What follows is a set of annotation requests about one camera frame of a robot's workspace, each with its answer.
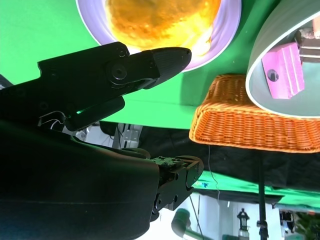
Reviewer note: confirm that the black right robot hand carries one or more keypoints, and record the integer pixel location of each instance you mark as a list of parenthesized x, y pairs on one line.
[(62, 180)]

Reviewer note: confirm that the grey bowl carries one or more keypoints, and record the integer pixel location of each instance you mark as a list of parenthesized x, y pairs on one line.
[(275, 32)]

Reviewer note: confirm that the green pipe elbow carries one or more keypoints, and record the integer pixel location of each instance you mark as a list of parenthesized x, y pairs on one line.
[(182, 222)]

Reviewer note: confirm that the orange wicker basket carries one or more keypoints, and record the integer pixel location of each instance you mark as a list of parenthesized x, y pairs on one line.
[(237, 125)]

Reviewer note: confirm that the lavender plate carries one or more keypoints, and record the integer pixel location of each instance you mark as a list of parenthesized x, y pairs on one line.
[(225, 32)]

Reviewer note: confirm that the magenta cake with blueberry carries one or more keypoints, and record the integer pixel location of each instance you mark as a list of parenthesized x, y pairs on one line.
[(285, 72)]

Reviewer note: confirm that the chocolate layer cake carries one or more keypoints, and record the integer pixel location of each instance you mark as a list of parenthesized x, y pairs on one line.
[(311, 47)]

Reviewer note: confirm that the green tablecloth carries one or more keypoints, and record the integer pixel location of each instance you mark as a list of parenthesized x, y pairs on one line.
[(50, 37)]

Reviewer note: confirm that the black backdrop cloth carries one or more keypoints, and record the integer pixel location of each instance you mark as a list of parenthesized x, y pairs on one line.
[(237, 162)]

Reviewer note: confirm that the black stand pole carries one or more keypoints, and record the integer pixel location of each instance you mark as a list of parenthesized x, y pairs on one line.
[(262, 200)]

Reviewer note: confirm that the aluminium profile frame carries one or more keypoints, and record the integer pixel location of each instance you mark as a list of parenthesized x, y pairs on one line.
[(128, 135)]

